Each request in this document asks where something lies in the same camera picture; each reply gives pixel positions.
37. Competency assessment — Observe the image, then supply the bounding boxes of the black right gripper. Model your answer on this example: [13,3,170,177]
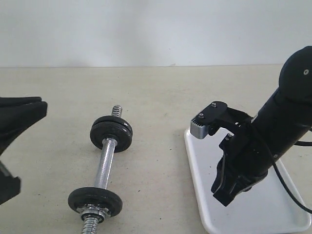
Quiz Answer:
[211,117,271,207]

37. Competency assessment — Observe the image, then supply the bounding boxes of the chrome star collar nut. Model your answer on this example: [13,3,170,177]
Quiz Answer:
[77,204,109,220]

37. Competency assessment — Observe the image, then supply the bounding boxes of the chrome dumbbell bar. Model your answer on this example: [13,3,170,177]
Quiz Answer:
[81,104,122,234]

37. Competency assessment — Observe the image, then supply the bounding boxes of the black far-end weight plate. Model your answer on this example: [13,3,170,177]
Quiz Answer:
[90,120,133,153]

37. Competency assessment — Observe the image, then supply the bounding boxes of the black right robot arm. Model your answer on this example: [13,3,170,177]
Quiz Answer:
[211,46,312,206]

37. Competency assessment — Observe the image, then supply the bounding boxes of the white rectangular tray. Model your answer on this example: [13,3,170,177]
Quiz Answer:
[184,129,312,234]

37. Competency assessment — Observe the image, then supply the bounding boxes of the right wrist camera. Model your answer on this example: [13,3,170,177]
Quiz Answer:
[190,101,252,139]

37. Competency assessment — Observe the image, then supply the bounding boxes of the black right camera cable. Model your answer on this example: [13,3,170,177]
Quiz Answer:
[251,126,312,215]

